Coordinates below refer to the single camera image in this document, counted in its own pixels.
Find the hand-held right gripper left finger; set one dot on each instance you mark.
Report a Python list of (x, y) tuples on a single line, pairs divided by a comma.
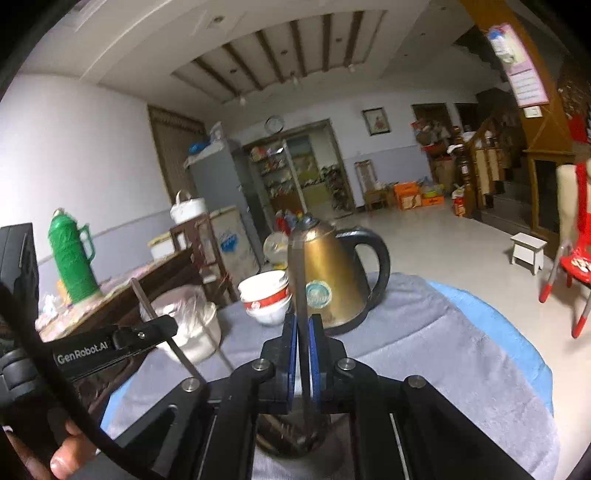
[(290, 355)]

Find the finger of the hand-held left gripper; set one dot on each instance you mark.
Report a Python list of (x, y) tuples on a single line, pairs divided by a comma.
[(147, 330)]

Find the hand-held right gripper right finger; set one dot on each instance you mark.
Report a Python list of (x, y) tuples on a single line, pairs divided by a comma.
[(316, 355)]

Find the dark wooden chopstick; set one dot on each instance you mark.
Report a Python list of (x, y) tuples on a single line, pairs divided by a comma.
[(301, 286), (141, 300)]

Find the person's left hand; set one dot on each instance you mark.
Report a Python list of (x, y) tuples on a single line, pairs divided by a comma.
[(69, 454)]

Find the dark wooden table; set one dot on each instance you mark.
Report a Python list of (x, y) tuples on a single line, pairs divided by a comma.
[(138, 288)]

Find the white bowl with red band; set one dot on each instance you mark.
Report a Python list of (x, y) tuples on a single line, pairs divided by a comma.
[(268, 316), (263, 288)]

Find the white bucket with plastic bag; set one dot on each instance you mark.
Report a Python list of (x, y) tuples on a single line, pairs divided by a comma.
[(194, 318)]

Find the gold electric kettle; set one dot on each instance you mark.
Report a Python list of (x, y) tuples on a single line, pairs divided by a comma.
[(341, 277)]

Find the white foam box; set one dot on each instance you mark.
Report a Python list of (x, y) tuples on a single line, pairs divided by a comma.
[(161, 247)]

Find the wooden stand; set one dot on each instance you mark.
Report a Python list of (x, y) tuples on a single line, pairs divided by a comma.
[(203, 258)]

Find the green thermos flask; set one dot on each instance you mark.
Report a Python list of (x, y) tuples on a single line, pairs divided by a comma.
[(74, 263)]

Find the round glass jar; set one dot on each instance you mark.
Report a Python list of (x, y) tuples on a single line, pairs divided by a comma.
[(275, 251)]

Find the grey towel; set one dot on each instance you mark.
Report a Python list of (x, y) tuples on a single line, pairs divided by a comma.
[(438, 369)]

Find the white chest freezer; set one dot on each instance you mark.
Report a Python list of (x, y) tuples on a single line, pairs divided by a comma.
[(233, 240)]

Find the grey refrigerator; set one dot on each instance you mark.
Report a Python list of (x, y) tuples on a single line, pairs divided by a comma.
[(217, 180)]

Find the shoe rack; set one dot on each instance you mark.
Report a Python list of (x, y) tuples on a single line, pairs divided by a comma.
[(338, 189)]

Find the blue cloth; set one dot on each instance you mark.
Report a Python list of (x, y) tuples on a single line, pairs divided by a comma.
[(489, 318)]

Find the wooden chair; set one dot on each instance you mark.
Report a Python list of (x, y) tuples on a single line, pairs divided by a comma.
[(369, 184)]

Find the brown wooden door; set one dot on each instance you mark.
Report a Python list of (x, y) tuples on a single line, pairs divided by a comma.
[(173, 152)]

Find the shelf cabinet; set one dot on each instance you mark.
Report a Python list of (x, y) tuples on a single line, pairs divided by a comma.
[(277, 175)]

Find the large orange cardboard box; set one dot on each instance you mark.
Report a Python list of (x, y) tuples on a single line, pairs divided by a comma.
[(407, 196)]

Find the small orange cardboard box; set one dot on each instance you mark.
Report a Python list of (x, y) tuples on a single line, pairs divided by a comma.
[(432, 200)]

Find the wooden stair railing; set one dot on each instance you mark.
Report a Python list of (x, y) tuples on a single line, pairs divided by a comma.
[(468, 175)]

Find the small white stool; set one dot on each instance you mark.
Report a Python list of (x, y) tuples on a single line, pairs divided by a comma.
[(528, 247)]

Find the red plastic chair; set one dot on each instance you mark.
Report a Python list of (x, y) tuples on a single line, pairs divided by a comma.
[(577, 265)]

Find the round wall clock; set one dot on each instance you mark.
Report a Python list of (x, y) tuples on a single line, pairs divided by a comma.
[(274, 124)]

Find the framed wall picture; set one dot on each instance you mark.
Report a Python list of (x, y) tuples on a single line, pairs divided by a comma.
[(375, 121)]

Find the wall light switch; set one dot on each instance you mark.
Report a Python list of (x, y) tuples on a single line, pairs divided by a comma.
[(533, 112)]

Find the pink wall poster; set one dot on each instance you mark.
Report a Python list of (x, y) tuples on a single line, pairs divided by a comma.
[(524, 69)]

